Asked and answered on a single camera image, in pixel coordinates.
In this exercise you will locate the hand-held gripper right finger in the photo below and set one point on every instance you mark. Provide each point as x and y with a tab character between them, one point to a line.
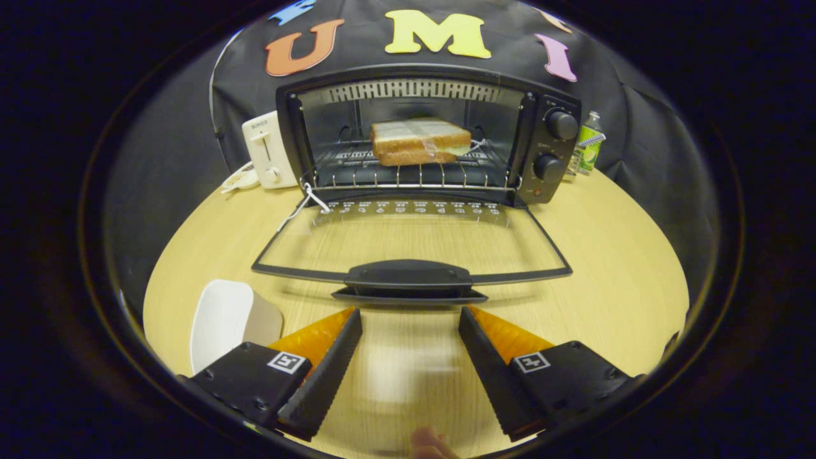
494	382

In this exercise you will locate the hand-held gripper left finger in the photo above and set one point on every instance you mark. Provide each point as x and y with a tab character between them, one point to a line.
322	382

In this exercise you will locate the green label drink bottle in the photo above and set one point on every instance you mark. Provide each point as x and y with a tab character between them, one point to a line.
590	146

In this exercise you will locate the black toaster oven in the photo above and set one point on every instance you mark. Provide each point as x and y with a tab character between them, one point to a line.
408	277

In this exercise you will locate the white pop-up toaster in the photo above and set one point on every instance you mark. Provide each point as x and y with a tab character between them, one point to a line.
264	150

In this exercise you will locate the black backdrop cloth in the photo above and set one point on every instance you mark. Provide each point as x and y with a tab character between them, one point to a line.
637	127

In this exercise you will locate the sandwich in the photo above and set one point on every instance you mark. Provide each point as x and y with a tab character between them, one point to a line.
417	137

